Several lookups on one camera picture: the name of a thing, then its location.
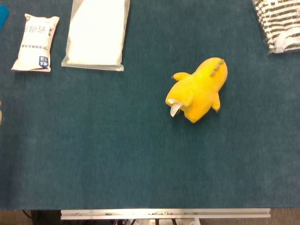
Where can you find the yellow plush toy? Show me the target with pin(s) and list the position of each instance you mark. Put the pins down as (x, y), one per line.
(199, 91)

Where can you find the teal felt table mat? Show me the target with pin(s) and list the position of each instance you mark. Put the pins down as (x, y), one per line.
(117, 140)

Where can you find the white frosted zip bag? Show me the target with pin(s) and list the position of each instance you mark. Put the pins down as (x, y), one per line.
(97, 32)

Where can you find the white printed snack packet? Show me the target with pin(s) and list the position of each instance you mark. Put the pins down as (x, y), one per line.
(35, 44)

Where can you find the beige rounded object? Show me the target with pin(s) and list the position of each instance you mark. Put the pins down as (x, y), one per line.
(0, 112)

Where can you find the striped garment in clear bag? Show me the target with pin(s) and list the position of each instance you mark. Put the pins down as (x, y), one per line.
(280, 23)

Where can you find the blue flat object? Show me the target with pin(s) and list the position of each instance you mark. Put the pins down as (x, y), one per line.
(2, 14)

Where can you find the aluminium frame rail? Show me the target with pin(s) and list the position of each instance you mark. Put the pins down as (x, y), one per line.
(164, 213)

